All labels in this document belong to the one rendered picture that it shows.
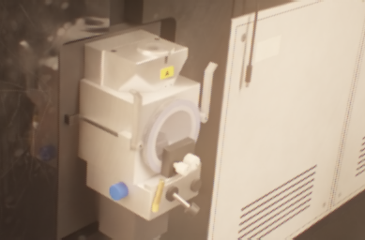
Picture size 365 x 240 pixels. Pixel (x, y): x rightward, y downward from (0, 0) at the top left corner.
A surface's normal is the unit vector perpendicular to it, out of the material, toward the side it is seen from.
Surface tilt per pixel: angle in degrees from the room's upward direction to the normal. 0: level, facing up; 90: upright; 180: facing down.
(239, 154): 90
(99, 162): 90
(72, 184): 90
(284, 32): 90
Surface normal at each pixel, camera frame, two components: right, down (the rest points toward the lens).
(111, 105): -0.65, 0.26
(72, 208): 0.76, 0.33
